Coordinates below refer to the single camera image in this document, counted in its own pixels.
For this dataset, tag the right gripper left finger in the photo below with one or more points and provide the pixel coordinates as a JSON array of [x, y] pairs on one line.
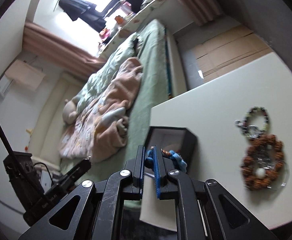
[[138, 174]]

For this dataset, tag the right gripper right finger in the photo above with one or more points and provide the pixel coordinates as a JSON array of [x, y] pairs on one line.
[[161, 166]]

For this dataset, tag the flattened cardboard sheets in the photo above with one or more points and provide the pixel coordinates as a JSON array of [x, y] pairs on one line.
[[228, 51]]

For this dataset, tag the black left camera box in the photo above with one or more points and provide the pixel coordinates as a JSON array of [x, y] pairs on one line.
[[23, 178]]

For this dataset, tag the covered air conditioner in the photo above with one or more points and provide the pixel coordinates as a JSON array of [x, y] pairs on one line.
[[21, 74]]

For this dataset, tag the pink curtain left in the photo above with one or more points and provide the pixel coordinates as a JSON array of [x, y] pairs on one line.
[[58, 51]]

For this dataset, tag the light green quilt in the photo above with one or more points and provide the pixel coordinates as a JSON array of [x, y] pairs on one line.
[[99, 81]]

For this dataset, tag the pink fleece blanket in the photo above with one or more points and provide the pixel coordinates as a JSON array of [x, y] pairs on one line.
[[101, 129]]

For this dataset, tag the green bed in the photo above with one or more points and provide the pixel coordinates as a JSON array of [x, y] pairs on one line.
[[156, 87]]

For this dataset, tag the blue tassel bead jewelry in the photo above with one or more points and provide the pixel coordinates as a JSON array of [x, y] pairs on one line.
[[177, 160]]

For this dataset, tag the black hanging garment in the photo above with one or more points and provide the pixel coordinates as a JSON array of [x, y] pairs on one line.
[[84, 10]]

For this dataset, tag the black open jewelry box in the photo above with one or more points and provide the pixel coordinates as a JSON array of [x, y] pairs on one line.
[[180, 140]]

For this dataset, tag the beige plush toy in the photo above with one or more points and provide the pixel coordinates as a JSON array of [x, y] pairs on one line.
[[69, 113]]

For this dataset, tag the floral windowsill cushion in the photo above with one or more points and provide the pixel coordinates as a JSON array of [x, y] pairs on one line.
[[131, 26]]

